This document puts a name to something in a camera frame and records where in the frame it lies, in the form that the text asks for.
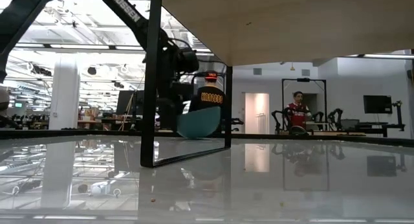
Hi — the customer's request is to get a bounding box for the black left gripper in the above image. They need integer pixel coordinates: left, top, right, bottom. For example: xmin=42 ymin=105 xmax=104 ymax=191
xmin=161 ymin=34 xmax=200 ymax=131

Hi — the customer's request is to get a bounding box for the teal bowl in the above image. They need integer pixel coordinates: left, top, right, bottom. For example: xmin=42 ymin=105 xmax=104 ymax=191
xmin=177 ymin=106 xmax=222 ymax=140

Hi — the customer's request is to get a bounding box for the person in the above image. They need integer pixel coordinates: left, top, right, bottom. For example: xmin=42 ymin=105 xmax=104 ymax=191
xmin=286 ymin=91 xmax=312 ymax=129
xmin=189 ymin=70 xmax=227 ymax=121

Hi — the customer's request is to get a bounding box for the black desk monitor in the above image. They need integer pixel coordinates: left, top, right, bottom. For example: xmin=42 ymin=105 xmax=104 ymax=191
xmin=116 ymin=90 xmax=143 ymax=115

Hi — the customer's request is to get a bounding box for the white column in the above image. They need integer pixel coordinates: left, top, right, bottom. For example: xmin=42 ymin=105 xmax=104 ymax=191
xmin=48 ymin=60 xmax=81 ymax=131

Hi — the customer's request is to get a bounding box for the background black workbench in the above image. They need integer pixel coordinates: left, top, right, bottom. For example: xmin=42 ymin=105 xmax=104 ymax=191
xmin=342 ymin=100 xmax=407 ymax=138

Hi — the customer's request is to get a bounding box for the black table frame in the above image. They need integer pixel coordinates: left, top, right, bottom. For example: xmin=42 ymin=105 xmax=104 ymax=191
xmin=0 ymin=129 xmax=414 ymax=148

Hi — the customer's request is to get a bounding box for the black metal frame rig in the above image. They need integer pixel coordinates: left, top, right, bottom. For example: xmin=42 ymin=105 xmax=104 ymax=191
xmin=281 ymin=78 xmax=327 ymax=134

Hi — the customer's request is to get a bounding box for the wooden shelf with black frame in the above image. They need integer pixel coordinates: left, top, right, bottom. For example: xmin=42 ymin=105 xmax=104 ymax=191
xmin=140 ymin=0 xmax=414 ymax=169

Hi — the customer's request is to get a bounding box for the black wall monitor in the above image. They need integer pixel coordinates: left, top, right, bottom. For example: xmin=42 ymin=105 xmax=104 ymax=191
xmin=363 ymin=95 xmax=393 ymax=115

